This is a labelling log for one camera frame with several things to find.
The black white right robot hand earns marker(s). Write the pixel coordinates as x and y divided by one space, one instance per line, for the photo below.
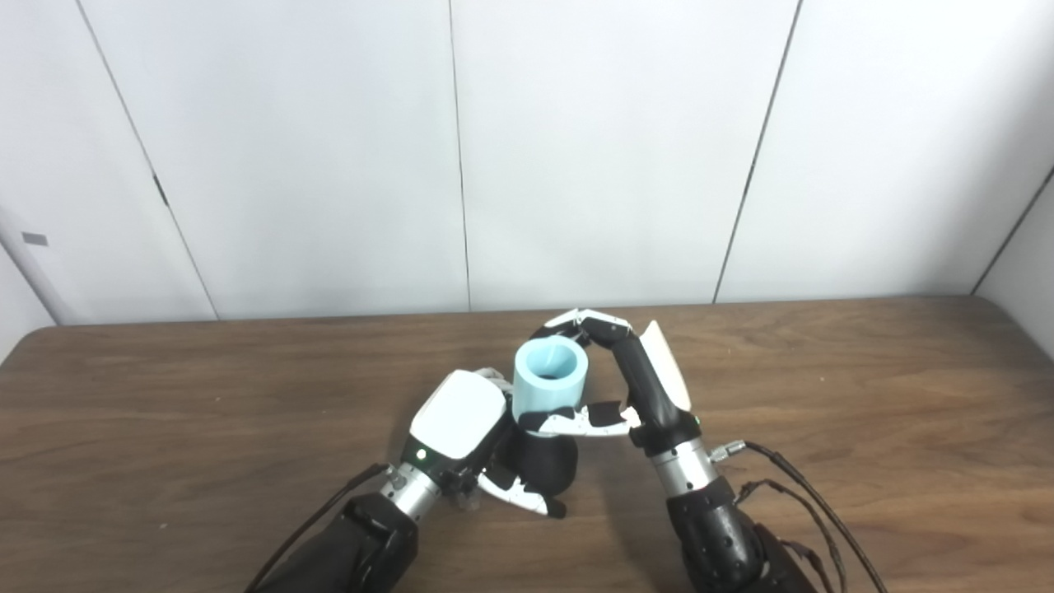
655 395

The black wall seam clip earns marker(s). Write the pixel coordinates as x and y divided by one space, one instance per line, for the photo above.
159 189

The small grey wall label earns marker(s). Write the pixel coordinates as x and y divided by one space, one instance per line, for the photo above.
34 239

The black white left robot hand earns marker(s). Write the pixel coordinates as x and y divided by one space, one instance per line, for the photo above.
457 420

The black funnel-shaped nozzle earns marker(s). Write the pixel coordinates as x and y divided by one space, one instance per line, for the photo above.
547 461

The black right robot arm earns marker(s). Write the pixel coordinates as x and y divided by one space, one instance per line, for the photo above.
708 527

